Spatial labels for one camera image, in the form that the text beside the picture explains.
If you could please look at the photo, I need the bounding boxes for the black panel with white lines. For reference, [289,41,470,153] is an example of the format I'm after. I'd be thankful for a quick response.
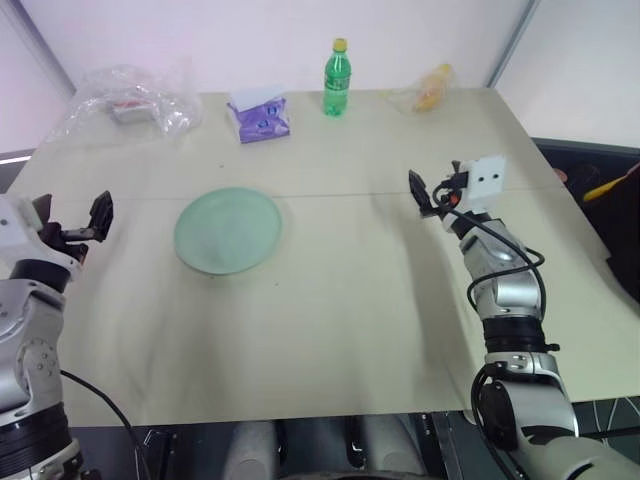
[569,394,640,442]

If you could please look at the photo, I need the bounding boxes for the dark side table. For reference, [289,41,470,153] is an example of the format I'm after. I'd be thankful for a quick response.
[0,148,35,194]

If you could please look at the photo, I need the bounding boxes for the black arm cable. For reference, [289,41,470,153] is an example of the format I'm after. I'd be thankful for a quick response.
[59,369,139,480]
[469,360,524,480]
[431,181,547,316]

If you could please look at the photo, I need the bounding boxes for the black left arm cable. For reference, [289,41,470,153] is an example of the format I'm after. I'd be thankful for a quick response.
[59,369,139,480]

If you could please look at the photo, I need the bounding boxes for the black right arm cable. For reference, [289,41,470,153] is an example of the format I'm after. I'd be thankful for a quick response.
[431,181,547,316]
[469,360,524,480]

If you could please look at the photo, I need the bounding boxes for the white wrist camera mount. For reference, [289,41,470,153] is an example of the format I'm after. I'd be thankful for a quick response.
[458,155,508,215]
[0,193,82,282]

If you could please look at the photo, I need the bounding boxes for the grey rounded shape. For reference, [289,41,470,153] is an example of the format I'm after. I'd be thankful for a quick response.
[232,419,282,480]
[357,413,429,480]

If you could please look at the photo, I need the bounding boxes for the white tissue pack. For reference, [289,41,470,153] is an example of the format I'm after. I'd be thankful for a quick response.
[228,81,288,113]

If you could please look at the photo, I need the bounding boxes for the small box with red print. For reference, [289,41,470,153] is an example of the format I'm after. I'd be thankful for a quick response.
[108,97,157,126]

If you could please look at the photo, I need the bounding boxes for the blurry yellow banana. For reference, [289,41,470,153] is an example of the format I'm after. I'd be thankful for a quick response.
[411,63,454,114]

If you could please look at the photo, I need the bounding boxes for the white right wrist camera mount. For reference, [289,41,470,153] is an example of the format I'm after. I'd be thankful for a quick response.
[458,155,508,215]

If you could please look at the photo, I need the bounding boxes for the grey window frame post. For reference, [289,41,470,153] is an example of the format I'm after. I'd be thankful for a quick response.
[486,0,544,89]
[0,0,77,97]

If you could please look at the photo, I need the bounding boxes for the purple tissue pack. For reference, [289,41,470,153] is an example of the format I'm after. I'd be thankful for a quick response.
[225,94,293,146]

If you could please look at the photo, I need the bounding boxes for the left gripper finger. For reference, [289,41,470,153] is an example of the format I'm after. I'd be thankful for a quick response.
[87,190,116,243]
[30,194,55,227]

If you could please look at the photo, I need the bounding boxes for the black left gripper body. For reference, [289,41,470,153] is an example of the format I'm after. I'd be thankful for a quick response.
[38,221,91,265]

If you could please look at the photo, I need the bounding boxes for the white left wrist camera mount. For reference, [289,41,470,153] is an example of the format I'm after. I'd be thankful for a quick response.
[0,193,82,282]

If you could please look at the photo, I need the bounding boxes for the light green round plate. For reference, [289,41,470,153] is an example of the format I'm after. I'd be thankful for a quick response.
[173,186,284,277]

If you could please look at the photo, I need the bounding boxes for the yellow stick-shaped object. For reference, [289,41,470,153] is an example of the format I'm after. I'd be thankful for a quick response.
[582,179,627,203]

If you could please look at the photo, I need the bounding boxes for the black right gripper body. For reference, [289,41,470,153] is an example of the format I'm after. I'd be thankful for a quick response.
[430,170,472,222]

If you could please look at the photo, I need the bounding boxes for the green bottle with yellow cap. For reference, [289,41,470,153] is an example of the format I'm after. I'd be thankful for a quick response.
[321,37,354,120]

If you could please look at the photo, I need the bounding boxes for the black bin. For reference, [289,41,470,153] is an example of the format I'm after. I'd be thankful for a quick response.
[528,136,640,302]

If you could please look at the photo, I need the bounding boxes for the clear crumpled plastic bag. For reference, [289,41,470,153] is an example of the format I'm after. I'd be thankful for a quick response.
[48,56,204,147]

